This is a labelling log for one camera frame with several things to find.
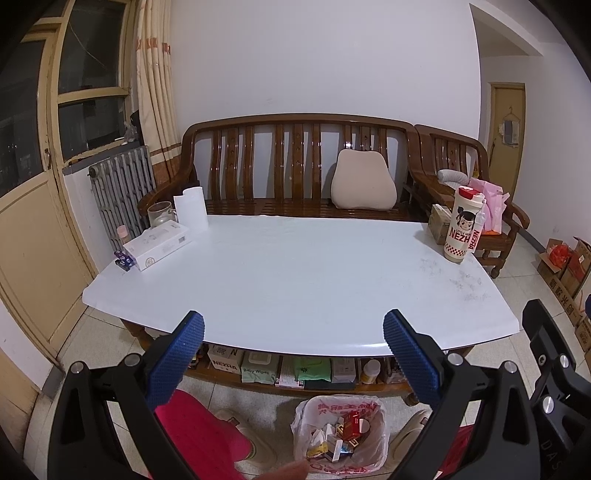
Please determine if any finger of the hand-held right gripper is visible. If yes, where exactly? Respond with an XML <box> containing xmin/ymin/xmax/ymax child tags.
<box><xmin>522</xmin><ymin>299</ymin><xmax>591</xmax><ymax>480</ymax></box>

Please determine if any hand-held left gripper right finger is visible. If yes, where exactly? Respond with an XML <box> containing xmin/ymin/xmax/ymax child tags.
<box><xmin>382</xmin><ymin>308</ymin><xmax>541</xmax><ymax>480</ymax></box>

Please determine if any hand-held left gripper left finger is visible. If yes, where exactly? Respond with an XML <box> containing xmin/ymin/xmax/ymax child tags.
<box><xmin>47</xmin><ymin>310</ymin><xmax>206</xmax><ymax>480</ymax></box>

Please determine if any red cigarette pack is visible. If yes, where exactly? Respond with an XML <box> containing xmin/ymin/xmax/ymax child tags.
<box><xmin>344</xmin><ymin>410</ymin><xmax>368</xmax><ymax>437</ymax></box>

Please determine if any plastic lined trash bin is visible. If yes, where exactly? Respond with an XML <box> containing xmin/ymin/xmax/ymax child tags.
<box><xmin>291</xmin><ymin>394</ymin><xmax>391</xmax><ymax>475</ymax></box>

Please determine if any person's left hand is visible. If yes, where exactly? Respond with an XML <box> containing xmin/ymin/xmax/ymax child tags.
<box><xmin>256</xmin><ymin>460</ymin><xmax>311</xmax><ymax>480</ymax></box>

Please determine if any small dark white pack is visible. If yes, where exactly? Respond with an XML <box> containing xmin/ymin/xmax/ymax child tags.
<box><xmin>381</xmin><ymin>357</ymin><xmax>407</xmax><ymax>384</ymax></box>

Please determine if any white pill bottle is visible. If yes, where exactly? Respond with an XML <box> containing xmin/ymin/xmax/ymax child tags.
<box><xmin>360</xmin><ymin>359</ymin><xmax>382</xmax><ymax>385</ymax></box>

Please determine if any small printed carton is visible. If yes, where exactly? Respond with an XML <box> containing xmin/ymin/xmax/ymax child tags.
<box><xmin>207</xmin><ymin>345</ymin><xmax>245</xmax><ymax>374</ymax></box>

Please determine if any wooden coffee table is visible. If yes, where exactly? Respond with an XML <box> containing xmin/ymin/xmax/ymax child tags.
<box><xmin>82</xmin><ymin>215</ymin><xmax>520</xmax><ymax>407</ymax></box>

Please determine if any grey box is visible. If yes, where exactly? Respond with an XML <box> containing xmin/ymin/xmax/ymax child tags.
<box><xmin>331</xmin><ymin>357</ymin><xmax>357</xmax><ymax>383</ymax></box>

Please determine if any person's right shoe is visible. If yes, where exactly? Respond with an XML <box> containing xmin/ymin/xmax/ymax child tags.
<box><xmin>394</xmin><ymin>408</ymin><xmax>432</xmax><ymax>450</ymax></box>

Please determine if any person's shoe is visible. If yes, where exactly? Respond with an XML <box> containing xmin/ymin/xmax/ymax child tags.
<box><xmin>394</xmin><ymin>408</ymin><xmax>432</xmax><ymax>450</ymax></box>
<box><xmin>215</xmin><ymin>408</ymin><xmax>278</xmax><ymax>474</ymax></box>

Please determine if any red plastic bag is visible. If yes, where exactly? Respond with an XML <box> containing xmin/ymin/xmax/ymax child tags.
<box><xmin>547</xmin><ymin>244</ymin><xmax>573</xmax><ymax>268</ymax></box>

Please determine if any person's left leg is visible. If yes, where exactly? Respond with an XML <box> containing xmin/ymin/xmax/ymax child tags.
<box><xmin>154</xmin><ymin>390</ymin><xmax>252</xmax><ymax>480</ymax></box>

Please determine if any person's leg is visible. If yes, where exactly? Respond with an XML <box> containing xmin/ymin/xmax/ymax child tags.
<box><xmin>154</xmin><ymin>390</ymin><xmax>252</xmax><ymax>480</ymax></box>
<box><xmin>436</xmin><ymin>425</ymin><xmax>476</xmax><ymax>480</ymax></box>

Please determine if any baby wipes pack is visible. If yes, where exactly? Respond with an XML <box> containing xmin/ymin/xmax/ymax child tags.
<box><xmin>241</xmin><ymin>351</ymin><xmax>282</xmax><ymax>384</ymax></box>

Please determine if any wooden armchair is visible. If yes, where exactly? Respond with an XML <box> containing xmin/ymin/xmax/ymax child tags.
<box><xmin>414</xmin><ymin>124</ymin><xmax>532</xmax><ymax>278</ymax></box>

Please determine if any green wipes pack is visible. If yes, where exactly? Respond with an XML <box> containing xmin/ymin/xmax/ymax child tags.
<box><xmin>295</xmin><ymin>356</ymin><xmax>332</xmax><ymax>381</ymax></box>

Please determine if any person's right leg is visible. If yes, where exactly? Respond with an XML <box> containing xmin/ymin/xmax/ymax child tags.
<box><xmin>436</xmin><ymin>425</ymin><xmax>476</xmax><ymax>480</ymax></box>

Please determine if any pink flat box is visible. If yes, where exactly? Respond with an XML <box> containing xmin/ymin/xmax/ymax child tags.
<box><xmin>276</xmin><ymin>357</ymin><xmax>298</xmax><ymax>387</ymax></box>

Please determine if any long white box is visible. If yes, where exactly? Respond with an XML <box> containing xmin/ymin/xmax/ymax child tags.
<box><xmin>122</xmin><ymin>219</ymin><xmax>192</xmax><ymax>272</ymax></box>

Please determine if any person's left shoe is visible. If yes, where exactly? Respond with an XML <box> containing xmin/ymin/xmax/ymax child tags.
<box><xmin>215</xmin><ymin>408</ymin><xmax>278</xmax><ymax>474</ymax></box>

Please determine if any cartoon print white bottle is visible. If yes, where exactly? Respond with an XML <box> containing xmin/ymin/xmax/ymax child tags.
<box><xmin>443</xmin><ymin>186</ymin><xmax>486</xmax><ymax>265</ymax></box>

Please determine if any pink bag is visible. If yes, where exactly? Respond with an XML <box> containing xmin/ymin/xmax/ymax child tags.
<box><xmin>468</xmin><ymin>178</ymin><xmax>509</xmax><ymax>236</ymax></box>

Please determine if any beige cardboard tissue box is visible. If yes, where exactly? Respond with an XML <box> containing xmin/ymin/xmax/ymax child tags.
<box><xmin>428</xmin><ymin>204</ymin><xmax>453</xmax><ymax>245</ymax></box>

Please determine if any glass mug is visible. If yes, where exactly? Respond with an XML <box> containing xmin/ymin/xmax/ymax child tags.
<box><xmin>147</xmin><ymin>202</ymin><xmax>178</xmax><ymax>228</ymax></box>

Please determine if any white paper towel roll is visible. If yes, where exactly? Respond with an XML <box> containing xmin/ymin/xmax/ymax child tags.
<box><xmin>173</xmin><ymin>187</ymin><xmax>208</xmax><ymax>237</ymax></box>

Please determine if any grey radiator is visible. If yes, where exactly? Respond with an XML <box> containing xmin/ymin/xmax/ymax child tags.
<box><xmin>88</xmin><ymin>145</ymin><xmax>157</xmax><ymax>241</ymax></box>

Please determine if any beige back cushion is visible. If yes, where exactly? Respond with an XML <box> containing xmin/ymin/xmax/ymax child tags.
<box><xmin>330</xmin><ymin>148</ymin><xmax>398</xmax><ymax>210</ymax></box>

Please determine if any white rolled pillow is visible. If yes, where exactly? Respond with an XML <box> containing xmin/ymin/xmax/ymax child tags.
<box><xmin>436</xmin><ymin>168</ymin><xmax>472</xmax><ymax>188</ymax></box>

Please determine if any grey hanging door item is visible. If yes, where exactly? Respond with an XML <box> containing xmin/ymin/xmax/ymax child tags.
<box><xmin>501</xmin><ymin>106</ymin><xmax>522</xmax><ymax>147</ymax></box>

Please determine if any yellow wooden door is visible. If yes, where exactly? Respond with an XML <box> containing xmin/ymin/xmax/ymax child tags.
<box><xmin>488</xmin><ymin>82</ymin><xmax>527</xmax><ymax>204</ymax></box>

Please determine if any wooden slatted sofa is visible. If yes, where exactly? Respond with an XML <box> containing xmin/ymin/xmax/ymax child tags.
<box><xmin>137</xmin><ymin>113</ymin><xmax>432</xmax><ymax>222</ymax></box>

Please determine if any beige striped curtain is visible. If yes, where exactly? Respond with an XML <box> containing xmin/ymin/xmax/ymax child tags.
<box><xmin>130</xmin><ymin>0</ymin><xmax>183</xmax><ymax>185</ymax></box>

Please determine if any cream framed window door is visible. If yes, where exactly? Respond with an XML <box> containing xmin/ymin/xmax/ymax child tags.
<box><xmin>0</xmin><ymin>0</ymin><xmax>139</xmax><ymax>370</ymax></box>

